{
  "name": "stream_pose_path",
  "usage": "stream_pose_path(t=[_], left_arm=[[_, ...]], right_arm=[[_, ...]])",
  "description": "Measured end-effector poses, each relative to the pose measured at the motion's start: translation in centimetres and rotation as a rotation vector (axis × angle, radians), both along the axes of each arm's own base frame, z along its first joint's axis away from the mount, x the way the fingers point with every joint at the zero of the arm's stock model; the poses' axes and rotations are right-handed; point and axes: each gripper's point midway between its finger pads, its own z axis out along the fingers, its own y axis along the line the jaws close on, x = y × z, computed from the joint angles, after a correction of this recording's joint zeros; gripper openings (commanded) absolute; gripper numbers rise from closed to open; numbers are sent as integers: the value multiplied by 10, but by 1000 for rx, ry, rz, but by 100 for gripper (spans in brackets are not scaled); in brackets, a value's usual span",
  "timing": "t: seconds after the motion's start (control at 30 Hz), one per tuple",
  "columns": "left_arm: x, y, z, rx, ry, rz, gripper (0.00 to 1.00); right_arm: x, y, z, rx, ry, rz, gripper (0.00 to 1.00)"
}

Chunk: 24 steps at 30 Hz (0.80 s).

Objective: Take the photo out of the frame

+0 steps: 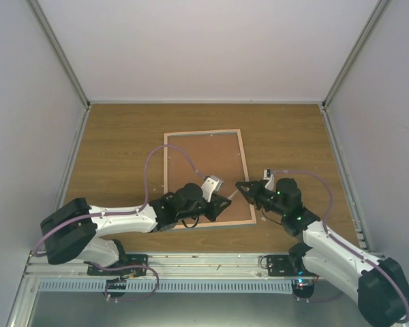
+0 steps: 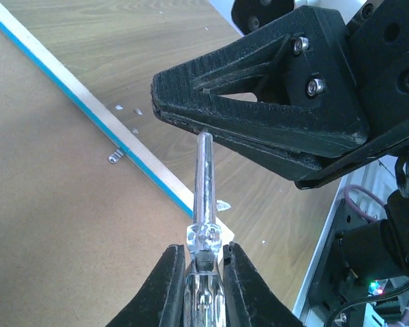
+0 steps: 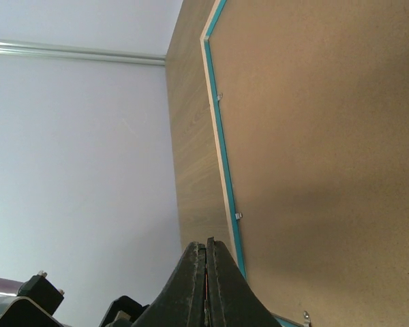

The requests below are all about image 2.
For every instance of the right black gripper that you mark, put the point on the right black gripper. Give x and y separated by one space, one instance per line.
379 41

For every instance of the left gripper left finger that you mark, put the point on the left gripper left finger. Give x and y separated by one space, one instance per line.
159 301

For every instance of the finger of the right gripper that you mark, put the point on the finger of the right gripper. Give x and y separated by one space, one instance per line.
289 165
287 85

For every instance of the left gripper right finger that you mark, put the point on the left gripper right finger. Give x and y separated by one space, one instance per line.
249 300

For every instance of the clear handle screwdriver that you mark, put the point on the clear handle screwdriver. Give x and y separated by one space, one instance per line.
204 299

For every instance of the blue wooden picture frame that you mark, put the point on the blue wooden picture frame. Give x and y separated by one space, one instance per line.
78 234

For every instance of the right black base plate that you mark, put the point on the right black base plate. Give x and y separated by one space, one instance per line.
333 283

